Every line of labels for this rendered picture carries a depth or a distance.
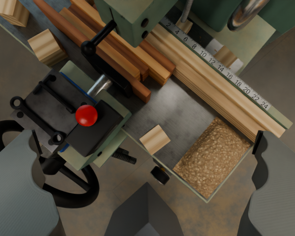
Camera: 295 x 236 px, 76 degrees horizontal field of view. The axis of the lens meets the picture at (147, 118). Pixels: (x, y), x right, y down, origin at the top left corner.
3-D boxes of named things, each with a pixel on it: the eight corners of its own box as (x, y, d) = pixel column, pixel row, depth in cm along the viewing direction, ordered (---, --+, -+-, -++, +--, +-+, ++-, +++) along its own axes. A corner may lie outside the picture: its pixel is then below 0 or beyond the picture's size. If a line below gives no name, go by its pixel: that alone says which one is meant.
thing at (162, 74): (78, 15, 39) (67, -4, 34) (83, 10, 39) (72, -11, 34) (162, 86, 39) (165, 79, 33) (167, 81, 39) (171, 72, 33)
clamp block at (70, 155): (42, 119, 41) (13, 116, 32) (84, 72, 42) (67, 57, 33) (93, 163, 41) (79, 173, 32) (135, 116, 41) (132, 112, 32)
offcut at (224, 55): (219, 74, 49) (224, 70, 46) (207, 62, 49) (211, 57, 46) (231, 62, 49) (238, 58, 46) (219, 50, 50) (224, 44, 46)
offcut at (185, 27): (183, 39, 50) (185, 33, 46) (172, 32, 50) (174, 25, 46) (189, 29, 50) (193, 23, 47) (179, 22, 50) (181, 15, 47)
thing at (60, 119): (24, 117, 32) (-2, 114, 27) (67, 69, 33) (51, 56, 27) (82, 168, 32) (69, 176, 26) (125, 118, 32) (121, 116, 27)
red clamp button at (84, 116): (72, 116, 27) (70, 116, 26) (86, 100, 27) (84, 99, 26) (88, 130, 27) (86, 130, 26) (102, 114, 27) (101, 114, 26)
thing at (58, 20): (54, 25, 39) (32, 0, 31) (58, 21, 39) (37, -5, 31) (146, 103, 38) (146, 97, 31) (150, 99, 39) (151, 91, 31)
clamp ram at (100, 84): (75, 92, 38) (54, 80, 29) (99, 64, 38) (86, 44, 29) (109, 121, 38) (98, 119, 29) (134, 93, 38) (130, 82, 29)
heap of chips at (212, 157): (172, 169, 38) (175, 173, 34) (216, 116, 39) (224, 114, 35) (206, 198, 38) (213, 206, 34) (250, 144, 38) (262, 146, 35)
